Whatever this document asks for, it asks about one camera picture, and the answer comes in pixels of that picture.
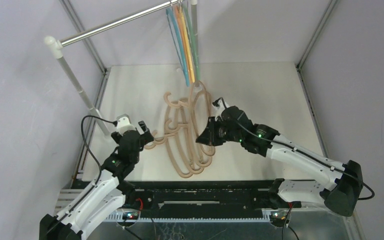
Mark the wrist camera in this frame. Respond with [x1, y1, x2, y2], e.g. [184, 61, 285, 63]
[212, 97, 228, 118]
[116, 114, 136, 134]

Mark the black right camera cable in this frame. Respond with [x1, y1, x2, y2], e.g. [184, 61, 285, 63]
[213, 97, 376, 201]

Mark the blue wire hanger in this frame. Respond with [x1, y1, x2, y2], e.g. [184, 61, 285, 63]
[165, 7, 190, 87]

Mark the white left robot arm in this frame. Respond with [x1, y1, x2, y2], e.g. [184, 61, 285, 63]
[38, 115, 154, 240]

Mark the black camera cable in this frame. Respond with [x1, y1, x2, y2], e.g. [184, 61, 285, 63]
[34, 115, 119, 240]
[213, 97, 376, 201]

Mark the green wire hanger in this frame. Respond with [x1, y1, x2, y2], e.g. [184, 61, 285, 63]
[182, 0, 201, 87]

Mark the yellow wire hanger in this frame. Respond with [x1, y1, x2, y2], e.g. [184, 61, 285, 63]
[177, 3, 195, 84]

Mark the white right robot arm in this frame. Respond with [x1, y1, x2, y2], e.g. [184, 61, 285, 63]
[195, 106, 364, 217]

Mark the black left camera cable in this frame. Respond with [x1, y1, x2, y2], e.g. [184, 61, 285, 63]
[34, 115, 119, 240]

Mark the beige plastic hanger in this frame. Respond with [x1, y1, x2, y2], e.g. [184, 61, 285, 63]
[144, 97, 203, 179]
[163, 92, 216, 171]
[163, 81, 217, 157]
[151, 98, 204, 176]

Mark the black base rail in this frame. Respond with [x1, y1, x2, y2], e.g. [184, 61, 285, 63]
[71, 178, 339, 220]

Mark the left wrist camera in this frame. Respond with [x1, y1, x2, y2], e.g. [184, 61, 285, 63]
[116, 114, 136, 134]

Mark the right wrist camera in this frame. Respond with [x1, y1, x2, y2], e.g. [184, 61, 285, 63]
[212, 97, 228, 118]

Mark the beige plastic hanger top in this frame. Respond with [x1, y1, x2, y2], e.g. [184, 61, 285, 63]
[163, 81, 217, 157]

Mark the white rack foot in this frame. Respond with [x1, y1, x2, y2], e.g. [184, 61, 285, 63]
[175, 67, 203, 94]

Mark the metal clothes rack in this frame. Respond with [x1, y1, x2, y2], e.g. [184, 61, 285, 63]
[51, 0, 192, 143]

